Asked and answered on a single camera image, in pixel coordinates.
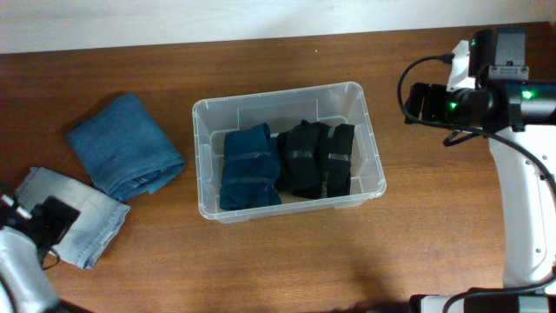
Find taped black cloth roll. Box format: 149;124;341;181
321;123;354;197
275;120;330;199

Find clear plastic storage bin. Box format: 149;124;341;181
192;82;387;223

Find light blue jeans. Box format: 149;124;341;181
16;167;130;270

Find taped dark blue cloth roll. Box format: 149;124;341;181
220;123;281;211

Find dark blue jeans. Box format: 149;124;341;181
66;94;185;202

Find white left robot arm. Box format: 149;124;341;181
1;195;84;313

